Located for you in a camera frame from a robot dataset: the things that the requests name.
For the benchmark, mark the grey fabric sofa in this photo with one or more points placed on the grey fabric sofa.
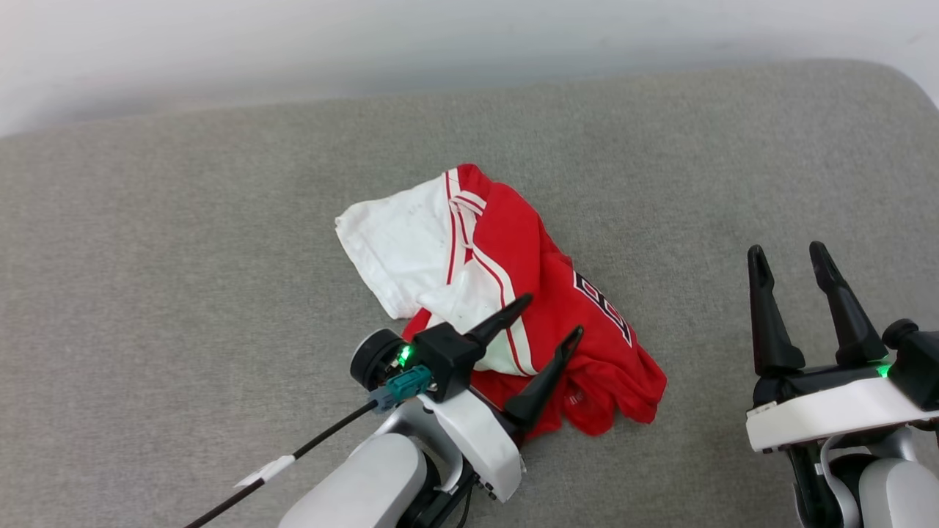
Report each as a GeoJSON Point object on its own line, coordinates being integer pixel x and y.
{"type": "Point", "coordinates": [147, 293]}

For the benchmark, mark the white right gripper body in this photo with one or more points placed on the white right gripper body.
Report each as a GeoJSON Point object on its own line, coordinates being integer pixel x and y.
{"type": "Point", "coordinates": [829, 414]}

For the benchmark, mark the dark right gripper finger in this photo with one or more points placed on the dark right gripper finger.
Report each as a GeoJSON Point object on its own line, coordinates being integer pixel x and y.
{"type": "Point", "coordinates": [847, 315]}
{"type": "Point", "coordinates": [766, 323]}

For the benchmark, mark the red and white garment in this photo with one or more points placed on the red and white garment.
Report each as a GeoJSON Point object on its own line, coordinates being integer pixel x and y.
{"type": "Point", "coordinates": [513, 242]}

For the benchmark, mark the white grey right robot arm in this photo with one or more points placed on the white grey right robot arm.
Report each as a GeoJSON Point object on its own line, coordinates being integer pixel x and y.
{"type": "Point", "coordinates": [888, 491]}

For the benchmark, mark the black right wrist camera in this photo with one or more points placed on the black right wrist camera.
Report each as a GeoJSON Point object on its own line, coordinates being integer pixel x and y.
{"type": "Point", "coordinates": [917, 363]}

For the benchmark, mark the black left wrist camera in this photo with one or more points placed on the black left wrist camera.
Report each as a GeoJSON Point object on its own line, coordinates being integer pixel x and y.
{"type": "Point", "coordinates": [374, 359]}

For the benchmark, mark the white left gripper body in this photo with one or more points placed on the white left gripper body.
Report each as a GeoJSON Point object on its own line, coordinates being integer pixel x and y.
{"type": "Point", "coordinates": [477, 440]}

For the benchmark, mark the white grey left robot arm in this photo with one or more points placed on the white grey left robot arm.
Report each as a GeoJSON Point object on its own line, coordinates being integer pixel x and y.
{"type": "Point", "coordinates": [359, 484]}

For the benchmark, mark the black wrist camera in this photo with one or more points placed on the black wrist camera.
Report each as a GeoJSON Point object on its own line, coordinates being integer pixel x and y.
{"type": "Point", "coordinates": [917, 363]}
{"type": "Point", "coordinates": [374, 359]}

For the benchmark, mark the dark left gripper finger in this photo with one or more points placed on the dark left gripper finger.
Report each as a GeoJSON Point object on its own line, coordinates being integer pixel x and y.
{"type": "Point", "coordinates": [455, 352]}
{"type": "Point", "coordinates": [543, 381]}

